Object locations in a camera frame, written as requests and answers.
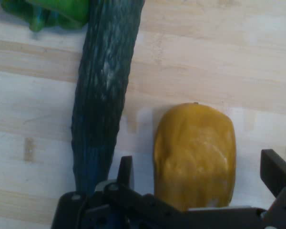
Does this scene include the green bell pepper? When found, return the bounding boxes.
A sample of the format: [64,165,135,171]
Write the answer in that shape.
[0,0,90,32]

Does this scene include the yellow bell pepper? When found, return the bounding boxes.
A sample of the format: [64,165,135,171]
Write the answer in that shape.
[153,102,236,212]

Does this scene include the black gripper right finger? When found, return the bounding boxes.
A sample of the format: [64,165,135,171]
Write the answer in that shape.
[260,149,286,229]

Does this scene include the dark green cucumber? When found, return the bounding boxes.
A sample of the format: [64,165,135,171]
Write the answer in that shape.
[71,0,146,193]

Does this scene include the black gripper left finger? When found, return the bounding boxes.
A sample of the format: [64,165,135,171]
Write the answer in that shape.
[94,156,189,229]

